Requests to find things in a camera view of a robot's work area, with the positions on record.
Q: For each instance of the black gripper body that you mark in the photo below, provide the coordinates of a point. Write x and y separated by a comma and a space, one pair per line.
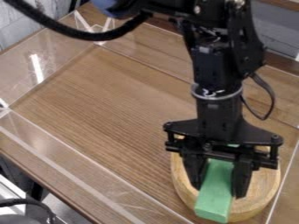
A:
221, 134

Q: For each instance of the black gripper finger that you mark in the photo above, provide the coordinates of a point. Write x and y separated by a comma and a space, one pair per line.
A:
195, 166
242, 174

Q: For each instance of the green rectangular block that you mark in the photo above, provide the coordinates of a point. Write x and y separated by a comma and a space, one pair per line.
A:
213, 203

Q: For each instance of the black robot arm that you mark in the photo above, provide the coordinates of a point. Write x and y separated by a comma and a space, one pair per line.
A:
227, 54

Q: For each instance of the brown wooden bowl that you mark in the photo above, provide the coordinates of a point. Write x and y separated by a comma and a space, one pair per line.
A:
261, 192

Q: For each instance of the clear acrylic tray wall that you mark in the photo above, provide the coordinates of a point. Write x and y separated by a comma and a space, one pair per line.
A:
98, 154

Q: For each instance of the black clamp with cable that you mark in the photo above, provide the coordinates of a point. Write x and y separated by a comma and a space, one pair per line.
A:
14, 215

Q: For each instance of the clear acrylic corner bracket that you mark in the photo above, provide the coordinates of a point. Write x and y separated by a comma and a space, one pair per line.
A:
85, 26

